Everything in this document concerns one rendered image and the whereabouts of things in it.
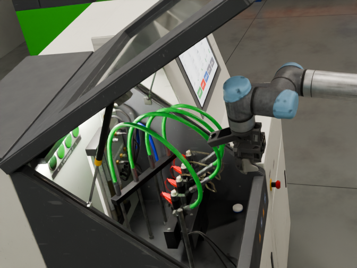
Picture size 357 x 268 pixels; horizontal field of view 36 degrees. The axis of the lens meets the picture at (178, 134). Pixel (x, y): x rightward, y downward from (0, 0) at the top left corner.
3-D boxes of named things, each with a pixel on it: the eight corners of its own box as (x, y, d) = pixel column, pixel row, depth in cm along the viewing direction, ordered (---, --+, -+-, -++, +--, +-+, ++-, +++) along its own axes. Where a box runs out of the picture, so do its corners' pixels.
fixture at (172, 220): (198, 264, 193) (190, 231, 185) (171, 263, 196) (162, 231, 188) (214, 203, 221) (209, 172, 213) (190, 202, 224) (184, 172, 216)
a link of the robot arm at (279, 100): (302, 79, 145) (262, 75, 149) (291, 99, 136) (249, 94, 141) (302, 105, 149) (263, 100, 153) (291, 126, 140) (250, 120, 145)
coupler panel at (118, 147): (125, 176, 209) (105, 105, 193) (117, 176, 210) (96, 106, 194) (135, 157, 219) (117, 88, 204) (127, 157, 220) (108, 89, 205)
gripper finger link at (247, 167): (258, 182, 166) (255, 162, 159) (239, 180, 168) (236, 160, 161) (261, 174, 168) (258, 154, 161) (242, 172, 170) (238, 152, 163)
